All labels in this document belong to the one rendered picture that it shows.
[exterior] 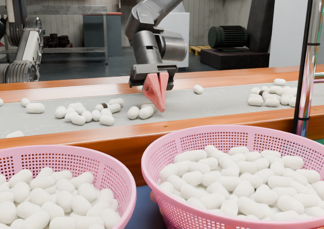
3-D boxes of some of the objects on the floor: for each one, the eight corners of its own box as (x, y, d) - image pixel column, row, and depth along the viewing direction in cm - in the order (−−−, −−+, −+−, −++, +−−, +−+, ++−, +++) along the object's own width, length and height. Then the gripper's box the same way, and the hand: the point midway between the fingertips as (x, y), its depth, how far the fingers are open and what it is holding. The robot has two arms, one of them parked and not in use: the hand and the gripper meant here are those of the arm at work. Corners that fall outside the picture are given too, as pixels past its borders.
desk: (121, 47, 843) (120, 12, 818) (123, 55, 691) (122, 13, 666) (88, 47, 831) (86, 12, 806) (83, 56, 679) (80, 13, 654)
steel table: (6, 60, 626) (-2, 5, 597) (109, 58, 653) (107, 6, 624) (-7, 67, 556) (-16, 5, 527) (109, 64, 583) (106, 5, 554)
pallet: (249, 59, 649) (249, 52, 646) (203, 60, 636) (203, 53, 633) (226, 50, 778) (226, 45, 774) (187, 51, 765) (187, 46, 761)
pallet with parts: (74, 47, 826) (73, 32, 815) (69, 53, 722) (67, 35, 710) (43, 48, 815) (41, 32, 804) (33, 54, 711) (31, 35, 700)
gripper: (165, 63, 80) (182, 117, 72) (123, 65, 77) (136, 121, 69) (171, 43, 75) (190, 99, 67) (127, 44, 72) (141, 103, 64)
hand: (162, 107), depth 68 cm, fingers closed
